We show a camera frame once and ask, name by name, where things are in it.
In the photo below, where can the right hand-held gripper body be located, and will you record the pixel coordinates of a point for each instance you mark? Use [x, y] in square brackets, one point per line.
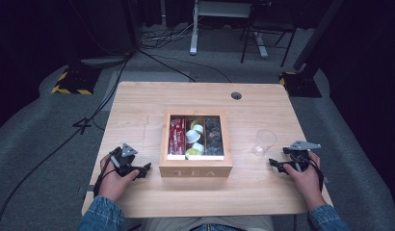
[301, 159]

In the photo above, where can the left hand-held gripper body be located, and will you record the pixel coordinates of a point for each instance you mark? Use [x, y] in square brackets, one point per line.
[125, 160]

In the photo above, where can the wooden tea box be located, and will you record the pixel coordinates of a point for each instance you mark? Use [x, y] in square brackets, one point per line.
[195, 168]

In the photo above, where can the person's right hand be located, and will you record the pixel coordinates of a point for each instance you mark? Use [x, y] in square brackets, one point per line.
[309, 184]

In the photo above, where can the person's left hand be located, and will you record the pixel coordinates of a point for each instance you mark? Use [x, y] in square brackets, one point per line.
[112, 184]

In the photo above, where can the clear plastic cup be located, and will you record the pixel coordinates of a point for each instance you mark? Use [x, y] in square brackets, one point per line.
[265, 139]

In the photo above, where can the stack of red tea packets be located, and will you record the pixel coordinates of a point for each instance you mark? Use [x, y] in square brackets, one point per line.
[177, 136]

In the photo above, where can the white capsule with green lid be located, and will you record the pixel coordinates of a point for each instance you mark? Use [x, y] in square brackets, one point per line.
[191, 153]
[193, 136]
[198, 147]
[198, 127]

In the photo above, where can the person's lap beige trousers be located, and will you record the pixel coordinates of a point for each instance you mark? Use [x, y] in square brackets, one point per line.
[173, 224]

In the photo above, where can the yellow-black striped stand base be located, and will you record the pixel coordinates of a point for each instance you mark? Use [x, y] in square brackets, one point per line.
[75, 82]
[300, 85]

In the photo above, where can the black slanted stand pole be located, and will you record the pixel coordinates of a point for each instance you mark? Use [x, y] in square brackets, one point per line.
[317, 35]

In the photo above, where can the black metal chair frame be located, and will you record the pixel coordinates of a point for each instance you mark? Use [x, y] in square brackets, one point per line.
[269, 25]

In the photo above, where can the white desk frame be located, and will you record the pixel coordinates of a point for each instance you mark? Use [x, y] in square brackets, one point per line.
[194, 35]

